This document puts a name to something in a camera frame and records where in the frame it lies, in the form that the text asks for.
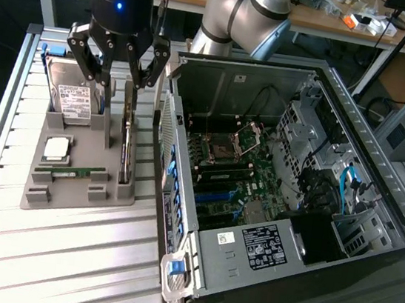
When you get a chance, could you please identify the low-profile graphics card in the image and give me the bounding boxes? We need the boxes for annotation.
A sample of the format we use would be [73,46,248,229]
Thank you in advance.
[111,76,147,187]

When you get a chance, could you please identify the metal disk bay bracket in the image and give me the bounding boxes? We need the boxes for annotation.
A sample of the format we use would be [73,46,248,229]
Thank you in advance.
[327,205,397,259]

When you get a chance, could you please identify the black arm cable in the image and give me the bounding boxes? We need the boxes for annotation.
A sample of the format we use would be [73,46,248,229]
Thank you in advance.
[148,0,188,41]

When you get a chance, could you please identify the black power wire bundle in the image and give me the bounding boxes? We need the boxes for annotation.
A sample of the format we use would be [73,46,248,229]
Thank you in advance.
[295,167,339,215]

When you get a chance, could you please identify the silver CPU chip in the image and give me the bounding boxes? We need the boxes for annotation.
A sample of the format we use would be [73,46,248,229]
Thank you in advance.
[41,134,74,164]

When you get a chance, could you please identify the grey case handle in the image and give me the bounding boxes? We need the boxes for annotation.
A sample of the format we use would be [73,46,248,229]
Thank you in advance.
[153,58,182,113]
[155,249,199,303]

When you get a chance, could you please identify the orange box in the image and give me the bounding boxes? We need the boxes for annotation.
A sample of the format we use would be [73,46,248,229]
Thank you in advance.
[342,12,359,30]

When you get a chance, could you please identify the metal disk bay cage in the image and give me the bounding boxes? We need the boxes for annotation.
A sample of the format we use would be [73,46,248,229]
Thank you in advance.
[271,94,344,177]

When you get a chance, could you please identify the black tripod pole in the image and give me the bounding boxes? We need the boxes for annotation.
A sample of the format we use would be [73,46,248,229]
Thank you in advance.
[350,0,405,108]

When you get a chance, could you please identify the white flat box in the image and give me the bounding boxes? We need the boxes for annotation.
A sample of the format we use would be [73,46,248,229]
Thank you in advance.
[365,16,399,39]

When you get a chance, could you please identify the grey parts rack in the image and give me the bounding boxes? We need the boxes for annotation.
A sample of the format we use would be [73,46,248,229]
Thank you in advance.
[19,64,152,224]

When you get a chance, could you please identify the blue expansion slot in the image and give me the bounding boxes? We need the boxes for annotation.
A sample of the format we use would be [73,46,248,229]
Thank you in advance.
[194,184,240,208]

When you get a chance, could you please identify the green RAM stick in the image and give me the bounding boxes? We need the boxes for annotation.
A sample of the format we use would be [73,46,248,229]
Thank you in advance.
[33,160,106,184]

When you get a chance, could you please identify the black RAM slot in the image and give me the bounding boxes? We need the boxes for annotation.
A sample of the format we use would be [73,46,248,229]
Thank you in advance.
[189,156,254,178]

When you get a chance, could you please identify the CPU socket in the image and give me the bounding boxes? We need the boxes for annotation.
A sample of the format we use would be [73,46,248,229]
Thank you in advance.
[201,131,245,164]

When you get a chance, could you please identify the blue SATA wire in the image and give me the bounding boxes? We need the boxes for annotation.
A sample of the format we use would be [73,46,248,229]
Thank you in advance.
[334,164,364,217]

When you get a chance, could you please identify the blue release latch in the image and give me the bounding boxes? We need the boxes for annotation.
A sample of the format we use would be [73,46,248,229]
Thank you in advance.
[166,260,186,278]

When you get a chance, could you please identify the grey chipset heatsink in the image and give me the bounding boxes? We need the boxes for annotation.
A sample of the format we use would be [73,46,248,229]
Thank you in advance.
[241,200,270,224]

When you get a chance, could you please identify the open black PC case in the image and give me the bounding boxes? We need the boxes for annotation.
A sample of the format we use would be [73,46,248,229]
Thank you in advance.
[127,39,405,303]

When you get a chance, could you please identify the black expansion slot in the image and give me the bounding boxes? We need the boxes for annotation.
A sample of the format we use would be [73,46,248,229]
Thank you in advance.
[195,206,240,227]

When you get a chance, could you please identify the green motherboard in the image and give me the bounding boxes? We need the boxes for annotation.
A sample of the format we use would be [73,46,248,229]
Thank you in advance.
[173,112,304,242]

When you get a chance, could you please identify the metal socket cover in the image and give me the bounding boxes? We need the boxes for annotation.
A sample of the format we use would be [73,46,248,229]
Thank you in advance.
[228,119,267,156]

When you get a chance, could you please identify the grey power supply unit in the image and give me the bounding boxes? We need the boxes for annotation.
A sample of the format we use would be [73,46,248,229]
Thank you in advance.
[187,210,308,303]

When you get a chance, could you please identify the hard disk with blue carrier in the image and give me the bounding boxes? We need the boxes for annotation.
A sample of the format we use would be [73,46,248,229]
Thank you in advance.
[31,42,113,130]

